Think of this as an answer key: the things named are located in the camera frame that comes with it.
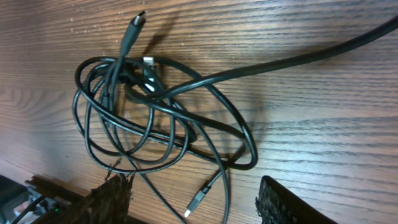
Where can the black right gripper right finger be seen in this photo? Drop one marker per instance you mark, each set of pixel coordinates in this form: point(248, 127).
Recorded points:
point(276, 204)

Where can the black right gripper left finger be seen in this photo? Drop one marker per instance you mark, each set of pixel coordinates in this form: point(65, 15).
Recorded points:
point(108, 203)

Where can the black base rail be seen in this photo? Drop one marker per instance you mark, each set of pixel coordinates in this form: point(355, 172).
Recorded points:
point(39, 201)

